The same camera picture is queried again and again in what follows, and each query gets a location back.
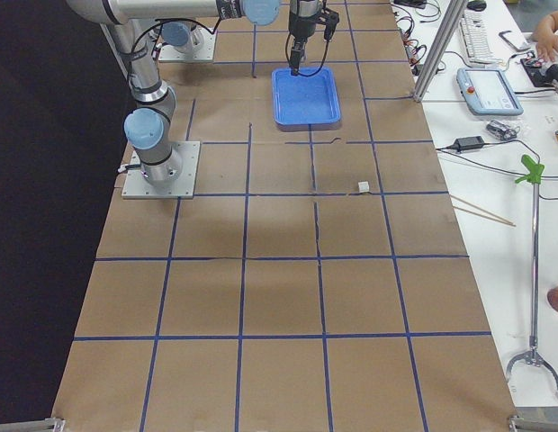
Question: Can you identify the green handled reacher grabber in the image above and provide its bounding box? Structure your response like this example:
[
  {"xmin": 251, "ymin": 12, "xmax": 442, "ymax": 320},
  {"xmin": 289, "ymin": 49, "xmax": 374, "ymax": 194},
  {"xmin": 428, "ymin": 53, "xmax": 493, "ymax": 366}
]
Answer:
[{"xmin": 505, "ymin": 154, "xmax": 558, "ymax": 400}]

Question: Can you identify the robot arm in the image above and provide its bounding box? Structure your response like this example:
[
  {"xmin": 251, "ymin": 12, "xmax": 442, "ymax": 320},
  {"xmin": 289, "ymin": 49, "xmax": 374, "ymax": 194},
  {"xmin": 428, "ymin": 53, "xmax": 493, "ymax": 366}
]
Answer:
[
  {"xmin": 157, "ymin": 1, "xmax": 339, "ymax": 77},
  {"xmin": 67, "ymin": 1, "xmax": 281, "ymax": 185}
]

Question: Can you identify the black power adapter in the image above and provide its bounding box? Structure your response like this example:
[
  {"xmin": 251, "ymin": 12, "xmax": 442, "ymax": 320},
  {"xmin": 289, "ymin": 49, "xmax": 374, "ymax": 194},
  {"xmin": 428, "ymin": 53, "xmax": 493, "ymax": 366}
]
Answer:
[{"xmin": 454, "ymin": 136, "xmax": 485, "ymax": 152}]

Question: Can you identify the white keyboard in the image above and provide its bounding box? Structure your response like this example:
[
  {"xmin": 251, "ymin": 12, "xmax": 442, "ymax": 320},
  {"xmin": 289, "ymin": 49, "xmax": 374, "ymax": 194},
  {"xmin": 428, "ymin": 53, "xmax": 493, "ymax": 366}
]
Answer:
[{"xmin": 459, "ymin": 9, "xmax": 497, "ymax": 65}]

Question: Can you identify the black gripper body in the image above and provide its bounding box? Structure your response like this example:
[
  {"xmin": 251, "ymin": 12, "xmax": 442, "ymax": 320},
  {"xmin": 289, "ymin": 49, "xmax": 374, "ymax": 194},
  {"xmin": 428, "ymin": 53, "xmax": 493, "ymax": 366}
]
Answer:
[{"xmin": 288, "ymin": 0, "xmax": 339, "ymax": 43}]

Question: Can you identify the teach pendant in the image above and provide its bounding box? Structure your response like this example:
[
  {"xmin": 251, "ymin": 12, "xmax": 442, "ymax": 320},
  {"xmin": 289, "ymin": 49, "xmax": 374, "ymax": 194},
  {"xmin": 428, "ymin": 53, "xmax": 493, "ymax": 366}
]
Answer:
[{"xmin": 456, "ymin": 67, "xmax": 524, "ymax": 116}]

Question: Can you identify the wooden chopstick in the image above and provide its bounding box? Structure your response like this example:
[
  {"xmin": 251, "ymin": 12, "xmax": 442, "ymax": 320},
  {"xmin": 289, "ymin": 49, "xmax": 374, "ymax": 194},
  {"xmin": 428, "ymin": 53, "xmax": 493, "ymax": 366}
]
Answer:
[{"xmin": 450, "ymin": 194, "xmax": 516, "ymax": 227}]

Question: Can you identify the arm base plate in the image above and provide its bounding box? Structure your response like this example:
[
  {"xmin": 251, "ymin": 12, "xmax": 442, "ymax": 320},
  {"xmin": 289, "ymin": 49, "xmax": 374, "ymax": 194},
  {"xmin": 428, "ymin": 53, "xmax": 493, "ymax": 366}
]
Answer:
[
  {"xmin": 121, "ymin": 141, "xmax": 201, "ymax": 199},
  {"xmin": 158, "ymin": 28, "xmax": 216, "ymax": 63}
]

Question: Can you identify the white block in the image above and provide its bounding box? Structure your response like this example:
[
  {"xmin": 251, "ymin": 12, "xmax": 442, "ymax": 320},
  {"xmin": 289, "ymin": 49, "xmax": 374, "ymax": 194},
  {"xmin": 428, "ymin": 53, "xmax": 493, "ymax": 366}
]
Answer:
[{"xmin": 357, "ymin": 181, "xmax": 370, "ymax": 194}]

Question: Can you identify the blue plastic tray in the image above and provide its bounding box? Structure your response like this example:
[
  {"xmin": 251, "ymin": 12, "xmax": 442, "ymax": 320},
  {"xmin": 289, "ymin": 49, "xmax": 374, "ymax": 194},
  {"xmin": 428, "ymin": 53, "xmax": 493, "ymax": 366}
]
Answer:
[{"xmin": 271, "ymin": 67, "xmax": 341, "ymax": 129}]

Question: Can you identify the person hand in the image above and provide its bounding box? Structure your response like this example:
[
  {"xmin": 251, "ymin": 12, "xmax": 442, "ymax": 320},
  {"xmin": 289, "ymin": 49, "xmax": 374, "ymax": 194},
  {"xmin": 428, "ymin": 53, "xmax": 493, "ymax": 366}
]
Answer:
[{"xmin": 533, "ymin": 10, "xmax": 558, "ymax": 62}]

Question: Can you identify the aluminium frame post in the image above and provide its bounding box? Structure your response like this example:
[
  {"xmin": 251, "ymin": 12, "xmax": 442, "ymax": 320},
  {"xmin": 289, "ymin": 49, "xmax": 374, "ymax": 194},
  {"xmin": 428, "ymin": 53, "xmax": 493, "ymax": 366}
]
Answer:
[{"xmin": 412, "ymin": 0, "xmax": 467, "ymax": 103}]

